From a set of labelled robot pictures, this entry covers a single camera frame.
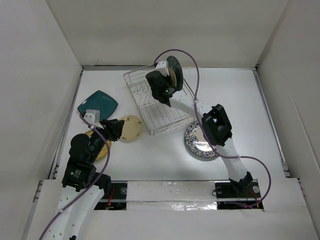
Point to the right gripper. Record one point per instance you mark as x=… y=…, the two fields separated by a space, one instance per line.
x=166 y=77

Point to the wire dish rack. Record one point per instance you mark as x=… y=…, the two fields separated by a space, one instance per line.
x=157 y=117

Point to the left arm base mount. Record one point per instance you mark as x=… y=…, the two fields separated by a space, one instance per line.
x=116 y=199

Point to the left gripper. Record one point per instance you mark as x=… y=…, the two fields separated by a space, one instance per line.
x=112 y=127

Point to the blue floral white plate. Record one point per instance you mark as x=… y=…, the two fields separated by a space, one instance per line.
x=196 y=143

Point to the plain cream plate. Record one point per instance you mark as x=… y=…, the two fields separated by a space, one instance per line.
x=172 y=77

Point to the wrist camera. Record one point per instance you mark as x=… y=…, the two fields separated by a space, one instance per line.
x=163 y=68
x=92 y=116

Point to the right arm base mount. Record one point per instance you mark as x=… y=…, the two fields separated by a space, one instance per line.
x=227 y=198

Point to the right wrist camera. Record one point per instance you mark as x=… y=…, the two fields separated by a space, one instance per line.
x=163 y=68

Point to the square teal plate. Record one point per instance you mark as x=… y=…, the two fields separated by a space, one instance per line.
x=101 y=101

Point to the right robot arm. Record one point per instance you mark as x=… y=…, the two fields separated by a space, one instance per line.
x=214 y=124

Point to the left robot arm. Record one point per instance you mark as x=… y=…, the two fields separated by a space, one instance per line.
x=82 y=186

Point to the yellow plate under left arm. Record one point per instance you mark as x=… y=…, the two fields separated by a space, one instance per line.
x=104 y=151

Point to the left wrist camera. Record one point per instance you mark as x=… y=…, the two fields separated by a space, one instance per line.
x=92 y=116

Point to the cream plate with characters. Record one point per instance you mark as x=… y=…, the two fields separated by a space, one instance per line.
x=132 y=128

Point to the round teal plate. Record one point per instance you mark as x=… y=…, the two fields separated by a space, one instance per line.
x=174 y=64

